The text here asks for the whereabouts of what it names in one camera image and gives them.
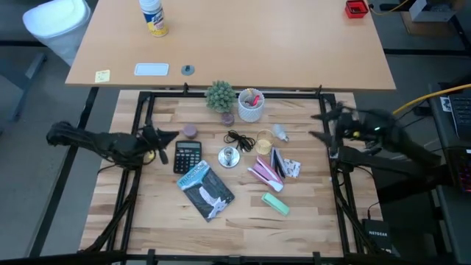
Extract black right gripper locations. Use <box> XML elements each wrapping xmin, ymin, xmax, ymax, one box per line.
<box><xmin>308</xmin><ymin>104</ymin><xmax>388</xmax><ymax>149</ymax></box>

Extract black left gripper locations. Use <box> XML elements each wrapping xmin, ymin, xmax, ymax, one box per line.
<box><xmin>135</xmin><ymin>124</ymin><xmax>180</xmax><ymax>163</ymax></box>

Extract white frosted lightbulb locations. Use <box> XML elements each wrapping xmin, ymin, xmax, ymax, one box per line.
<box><xmin>271</xmin><ymin>124</ymin><xmax>290</xmax><ymax>144</ymax></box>

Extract chrome lamp socket base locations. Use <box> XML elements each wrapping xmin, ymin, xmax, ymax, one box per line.
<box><xmin>217</xmin><ymin>146</ymin><xmax>241</xmax><ymax>169</ymax></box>

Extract lilac round candle tin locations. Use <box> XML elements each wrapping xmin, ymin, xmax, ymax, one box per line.
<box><xmin>183</xmin><ymin>124</ymin><xmax>199</xmax><ymax>140</ymax></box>

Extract black desk calculator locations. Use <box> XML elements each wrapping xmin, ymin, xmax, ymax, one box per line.
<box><xmin>172</xmin><ymin>140</ymin><xmax>203</xmax><ymax>175</ymax></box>

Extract white printed packet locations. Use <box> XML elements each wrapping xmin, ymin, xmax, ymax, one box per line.
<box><xmin>283</xmin><ymin>158</ymin><xmax>302</xmax><ymax>180</ymax></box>

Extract white pen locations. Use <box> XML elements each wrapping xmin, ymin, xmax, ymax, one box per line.
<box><xmin>277</xmin><ymin>149</ymin><xmax>290</xmax><ymax>174</ymax></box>

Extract black pen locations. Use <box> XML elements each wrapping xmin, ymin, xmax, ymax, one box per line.
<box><xmin>275</xmin><ymin>149</ymin><xmax>286</xmax><ymax>178</ymax></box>

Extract white rectangular plate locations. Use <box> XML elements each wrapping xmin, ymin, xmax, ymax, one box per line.
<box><xmin>133</xmin><ymin>62</ymin><xmax>171</xmax><ymax>77</ymax></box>

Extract green artificial potted plant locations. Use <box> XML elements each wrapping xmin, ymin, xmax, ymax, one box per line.
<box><xmin>205</xmin><ymin>79</ymin><xmax>238</xmax><ymax>114</ymax></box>

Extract white textured pen cup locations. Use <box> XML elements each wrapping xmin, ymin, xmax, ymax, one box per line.
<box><xmin>237</xmin><ymin>88</ymin><xmax>266</xmax><ymax>124</ymax></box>

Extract yellow sticky note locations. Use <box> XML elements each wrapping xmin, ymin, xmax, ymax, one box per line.
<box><xmin>94</xmin><ymin>68</ymin><xmax>112</xmax><ymax>84</ymax></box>

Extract mint green stapler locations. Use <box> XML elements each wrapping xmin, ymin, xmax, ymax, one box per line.
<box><xmin>261</xmin><ymin>192</ymin><xmax>291</xmax><ymax>217</ymax></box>

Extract beige office desk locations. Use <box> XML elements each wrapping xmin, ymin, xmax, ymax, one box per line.
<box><xmin>65</xmin><ymin>0</ymin><xmax>397</xmax><ymax>92</ymax></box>

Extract Lysol wipes canister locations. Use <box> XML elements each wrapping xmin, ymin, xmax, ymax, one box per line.
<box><xmin>138</xmin><ymin>0</ymin><xmax>170</xmax><ymax>38</ymax></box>

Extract black Netgear router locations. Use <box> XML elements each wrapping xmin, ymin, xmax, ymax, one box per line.
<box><xmin>362</xmin><ymin>219</ymin><xmax>393</xmax><ymax>255</ymax></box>

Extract red plastic box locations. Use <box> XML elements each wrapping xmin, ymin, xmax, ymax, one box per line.
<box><xmin>344</xmin><ymin>0</ymin><xmax>370</xmax><ymax>19</ymax></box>

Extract brown cardboard box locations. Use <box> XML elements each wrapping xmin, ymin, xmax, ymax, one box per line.
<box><xmin>400</xmin><ymin>0</ymin><xmax>461</xmax><ymax>38</ymax></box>

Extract backlit black keyboard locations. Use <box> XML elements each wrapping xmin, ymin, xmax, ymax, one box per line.
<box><xmin>450</xmin><ymin>146</ymin><xmax>471</xmax><ymax>195</ymax></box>

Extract grey small box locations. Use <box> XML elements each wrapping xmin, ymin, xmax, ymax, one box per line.
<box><xmin>408</xmin><ymin>0</ymin><xmax>457</xmax><ymax>23</ymax></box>

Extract white trash bin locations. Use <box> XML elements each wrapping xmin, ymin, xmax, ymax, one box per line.
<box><xmin>22</xmin><ymin>0</ymin><xmax>92</xmax><ymax>67</ymax></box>

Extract black metal table frame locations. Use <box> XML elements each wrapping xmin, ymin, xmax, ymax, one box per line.
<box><xmin>79</xmin><ymin>82</ymin><xmax>391</xmax><ymax>265</ymax></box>

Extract gold wire cup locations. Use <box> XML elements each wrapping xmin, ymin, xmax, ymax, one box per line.
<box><xmin>255</xmin><ymin>129</ymin><xmax>276</xmax><ymax>156</ymax></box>

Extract black floor cable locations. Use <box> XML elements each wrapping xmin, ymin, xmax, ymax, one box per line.
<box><xmin>395</xmin><ymin>102</ymin><xmax>431</xmax><ymax>123</ymax></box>

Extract yellow cable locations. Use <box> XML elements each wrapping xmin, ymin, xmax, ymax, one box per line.
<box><xmin>392</xmin><ymin>83</ymin><xmax>471</xmax><ymax>116</ymax></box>
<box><xmin>369</xmin><ymin>0</ymin><xmax>411</xmax><ymax>16</ymax></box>

